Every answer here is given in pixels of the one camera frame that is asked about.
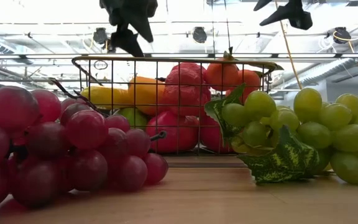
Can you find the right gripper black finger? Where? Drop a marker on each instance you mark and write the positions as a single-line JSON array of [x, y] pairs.
[[280, 15], [263, 4]]

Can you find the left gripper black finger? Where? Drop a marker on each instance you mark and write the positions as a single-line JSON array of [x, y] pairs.
[[127, 42], [143, 26]]

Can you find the yellow mango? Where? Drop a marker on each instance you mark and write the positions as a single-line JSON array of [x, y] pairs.
[[146, 93]]

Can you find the yellow banana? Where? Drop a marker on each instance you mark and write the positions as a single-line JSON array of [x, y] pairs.
[[104, 97]]

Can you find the bright green pear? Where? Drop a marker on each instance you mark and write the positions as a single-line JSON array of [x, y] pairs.
[[134, 116]]

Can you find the red-orange lobed fruit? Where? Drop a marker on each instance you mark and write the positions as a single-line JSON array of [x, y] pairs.
[[185, 90]]

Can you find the orange tangerine cluster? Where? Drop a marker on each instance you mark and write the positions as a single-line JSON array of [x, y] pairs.
[[221, 74]]

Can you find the bright red apple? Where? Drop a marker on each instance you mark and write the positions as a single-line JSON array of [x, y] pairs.
[[211, 137]]

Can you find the small black ceiling device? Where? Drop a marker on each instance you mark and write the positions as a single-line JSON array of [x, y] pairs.
[[107, 46]]

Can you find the red grape bunch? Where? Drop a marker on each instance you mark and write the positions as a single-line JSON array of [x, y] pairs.
[[85, 129]]

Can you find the green grape bunch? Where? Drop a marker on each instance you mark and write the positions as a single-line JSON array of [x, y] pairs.
[[334, 116]]

